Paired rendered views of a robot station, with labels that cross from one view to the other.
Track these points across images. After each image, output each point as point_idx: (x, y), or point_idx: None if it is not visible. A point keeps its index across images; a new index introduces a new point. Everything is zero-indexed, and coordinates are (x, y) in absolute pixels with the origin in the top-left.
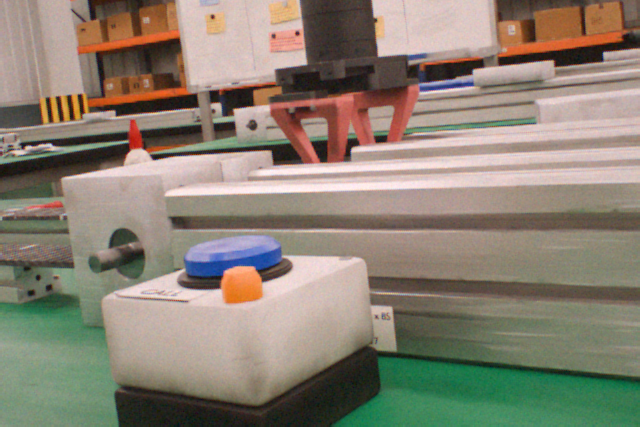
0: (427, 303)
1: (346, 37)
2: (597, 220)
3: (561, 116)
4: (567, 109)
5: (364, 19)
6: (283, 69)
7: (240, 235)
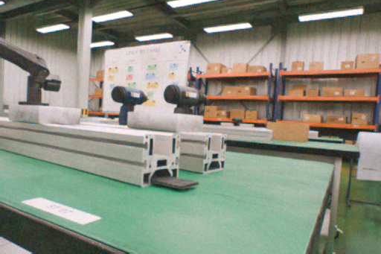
0: None
1: (31, 97)
2: (1, 126)
3: (81, 121)
4: (82, 120)
5: (36, 94)
6: (18, 101)
7: None
